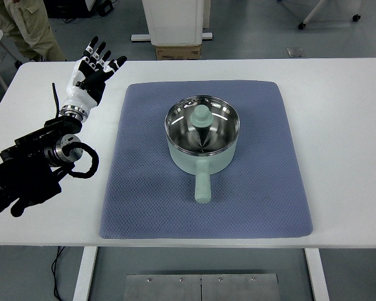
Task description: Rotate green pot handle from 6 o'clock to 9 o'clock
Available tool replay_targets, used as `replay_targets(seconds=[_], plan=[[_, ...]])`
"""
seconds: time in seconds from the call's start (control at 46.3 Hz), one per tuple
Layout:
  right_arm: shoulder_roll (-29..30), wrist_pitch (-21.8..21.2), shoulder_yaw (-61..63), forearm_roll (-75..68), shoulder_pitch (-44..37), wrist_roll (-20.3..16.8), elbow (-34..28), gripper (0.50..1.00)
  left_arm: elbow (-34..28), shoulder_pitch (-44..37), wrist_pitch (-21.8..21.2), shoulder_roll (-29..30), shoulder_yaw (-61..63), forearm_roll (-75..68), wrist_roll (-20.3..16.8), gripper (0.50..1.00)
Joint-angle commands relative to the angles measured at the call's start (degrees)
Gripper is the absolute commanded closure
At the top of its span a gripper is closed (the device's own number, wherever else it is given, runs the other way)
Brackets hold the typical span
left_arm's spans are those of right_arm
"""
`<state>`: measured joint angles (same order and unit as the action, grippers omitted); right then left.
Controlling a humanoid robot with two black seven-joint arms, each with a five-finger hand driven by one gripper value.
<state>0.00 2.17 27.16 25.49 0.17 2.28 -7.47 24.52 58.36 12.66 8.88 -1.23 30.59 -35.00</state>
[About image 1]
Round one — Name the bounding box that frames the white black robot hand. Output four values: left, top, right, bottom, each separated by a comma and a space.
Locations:
60, 36, 127, 122

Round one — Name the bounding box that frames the green pot with handle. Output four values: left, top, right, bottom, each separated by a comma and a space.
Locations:
164, 95, 240, 204

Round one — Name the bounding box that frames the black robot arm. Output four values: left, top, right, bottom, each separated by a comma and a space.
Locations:
0, 116, 82, 217

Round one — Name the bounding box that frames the person in khaki trousers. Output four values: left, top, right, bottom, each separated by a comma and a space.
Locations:
0, 1, 66, 62

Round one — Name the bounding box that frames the cardboard box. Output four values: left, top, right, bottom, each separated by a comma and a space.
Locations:
155, 45, 202, 60

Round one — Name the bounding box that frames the left white table leg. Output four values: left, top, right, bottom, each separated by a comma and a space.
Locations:
73, 246, 98, 301

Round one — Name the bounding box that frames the white table leg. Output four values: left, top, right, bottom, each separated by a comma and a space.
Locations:
305, 248, 330, 301
73, 246, 98, 301

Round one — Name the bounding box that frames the blue quilted mat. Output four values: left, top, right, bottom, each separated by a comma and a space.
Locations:
100, 80, 313, 239

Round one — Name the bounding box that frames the metal floor socket plate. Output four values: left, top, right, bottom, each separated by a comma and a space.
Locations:
286, 47, 305, 58

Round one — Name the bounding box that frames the wheeled chair base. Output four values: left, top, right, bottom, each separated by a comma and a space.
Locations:
281, 0, 362, 30

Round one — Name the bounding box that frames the right white table leg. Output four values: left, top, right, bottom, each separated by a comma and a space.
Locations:
305, 248, 330, 301

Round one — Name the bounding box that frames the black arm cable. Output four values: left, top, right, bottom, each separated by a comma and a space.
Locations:
65, 141, 100, 179

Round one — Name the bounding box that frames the white cabinet pedestal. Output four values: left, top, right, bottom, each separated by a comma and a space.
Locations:
130, 0, 213, 46

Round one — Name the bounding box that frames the black floor cable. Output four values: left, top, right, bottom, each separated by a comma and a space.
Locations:
51, 246, 66, 301

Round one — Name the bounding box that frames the metal base plate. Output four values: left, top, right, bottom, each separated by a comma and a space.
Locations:
123, 273, 281, 300

